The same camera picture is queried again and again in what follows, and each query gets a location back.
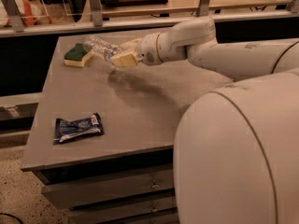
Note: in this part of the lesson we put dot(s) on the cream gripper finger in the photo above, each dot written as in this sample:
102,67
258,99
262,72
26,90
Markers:
126,59
130,44

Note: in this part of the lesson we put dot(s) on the clear plastic water bottle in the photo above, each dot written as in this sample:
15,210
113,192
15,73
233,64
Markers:
101,48

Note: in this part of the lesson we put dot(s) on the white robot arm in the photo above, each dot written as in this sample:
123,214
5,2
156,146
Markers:
236,150

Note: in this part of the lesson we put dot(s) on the green and yellow sponge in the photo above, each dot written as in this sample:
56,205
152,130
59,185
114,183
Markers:
77,56

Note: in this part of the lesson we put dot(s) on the grey drawer cabinet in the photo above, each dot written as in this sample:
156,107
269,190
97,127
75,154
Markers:
105,179

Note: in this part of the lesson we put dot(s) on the blue foil snack packet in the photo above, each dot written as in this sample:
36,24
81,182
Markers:
66,131

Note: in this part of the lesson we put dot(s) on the orange and white bag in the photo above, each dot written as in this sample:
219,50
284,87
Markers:
31,14

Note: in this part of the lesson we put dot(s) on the grey metal railing frame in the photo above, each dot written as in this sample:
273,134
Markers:
96,17

